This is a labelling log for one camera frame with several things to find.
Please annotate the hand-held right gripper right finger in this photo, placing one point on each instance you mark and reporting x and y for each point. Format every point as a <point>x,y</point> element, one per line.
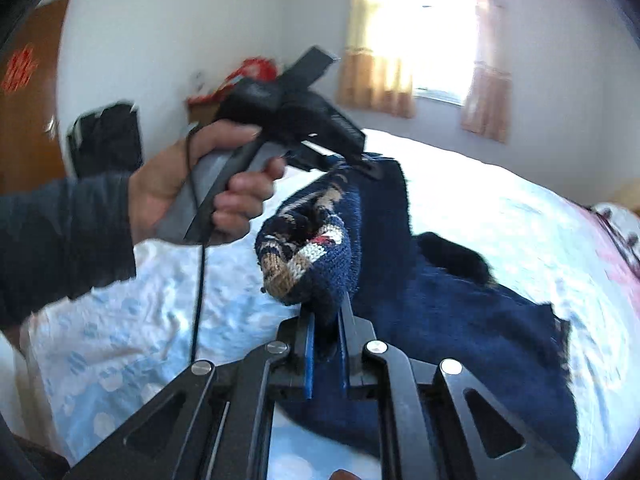
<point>344,355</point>

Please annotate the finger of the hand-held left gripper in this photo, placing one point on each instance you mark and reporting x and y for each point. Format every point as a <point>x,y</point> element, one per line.
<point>360,162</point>

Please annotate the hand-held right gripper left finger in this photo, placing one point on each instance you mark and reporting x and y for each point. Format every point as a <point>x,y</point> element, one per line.
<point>308,355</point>

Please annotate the navy patterned knit sweater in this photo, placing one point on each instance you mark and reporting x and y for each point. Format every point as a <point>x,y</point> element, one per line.
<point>425,310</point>

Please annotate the person's left forearm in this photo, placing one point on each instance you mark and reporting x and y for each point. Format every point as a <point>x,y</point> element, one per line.
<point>60,240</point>

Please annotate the person's right hand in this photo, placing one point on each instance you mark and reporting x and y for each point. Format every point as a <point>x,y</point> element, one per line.
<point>345,475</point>

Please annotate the person's left hand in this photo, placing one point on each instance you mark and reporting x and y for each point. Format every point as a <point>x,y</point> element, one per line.
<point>160,180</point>

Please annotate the red plastic bag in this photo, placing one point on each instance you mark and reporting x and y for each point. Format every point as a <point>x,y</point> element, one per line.
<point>255,72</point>

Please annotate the brown wooden cabinet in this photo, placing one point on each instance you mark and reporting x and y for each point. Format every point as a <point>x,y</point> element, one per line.
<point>205,110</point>

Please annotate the window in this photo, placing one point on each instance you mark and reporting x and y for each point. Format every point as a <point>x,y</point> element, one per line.
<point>435,35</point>

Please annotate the light blue printed blanket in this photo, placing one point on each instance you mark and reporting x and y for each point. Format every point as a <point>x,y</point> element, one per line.
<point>125,320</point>

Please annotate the black bag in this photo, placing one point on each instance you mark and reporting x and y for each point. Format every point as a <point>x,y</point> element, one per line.
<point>105,140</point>

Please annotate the brown wooden door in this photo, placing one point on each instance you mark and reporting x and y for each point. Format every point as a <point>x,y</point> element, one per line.
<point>30,130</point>

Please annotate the floral pillow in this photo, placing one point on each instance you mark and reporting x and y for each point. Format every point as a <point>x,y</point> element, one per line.
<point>620,230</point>

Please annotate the beige headboard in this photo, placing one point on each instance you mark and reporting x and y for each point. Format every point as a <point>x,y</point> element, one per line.
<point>629,195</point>

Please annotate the red door decoration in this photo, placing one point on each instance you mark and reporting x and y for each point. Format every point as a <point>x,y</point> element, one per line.
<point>20,67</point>

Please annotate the white wall socket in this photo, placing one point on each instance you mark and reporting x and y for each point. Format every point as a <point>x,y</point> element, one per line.
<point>198,78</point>

